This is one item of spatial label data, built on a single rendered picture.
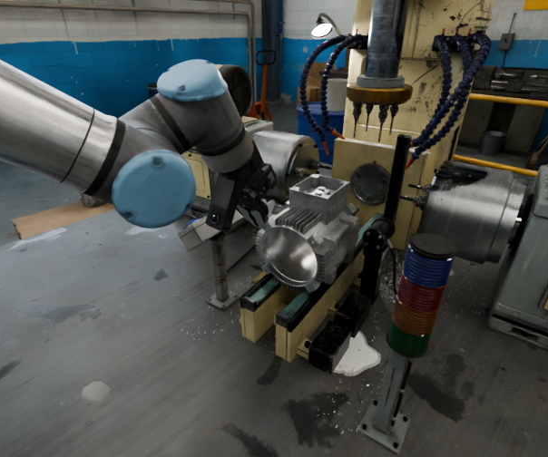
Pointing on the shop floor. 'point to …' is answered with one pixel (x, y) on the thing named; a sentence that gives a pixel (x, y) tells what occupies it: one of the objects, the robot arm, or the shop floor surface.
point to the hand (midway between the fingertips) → (259, 227)
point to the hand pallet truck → (261, 94)
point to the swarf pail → (492, 142)
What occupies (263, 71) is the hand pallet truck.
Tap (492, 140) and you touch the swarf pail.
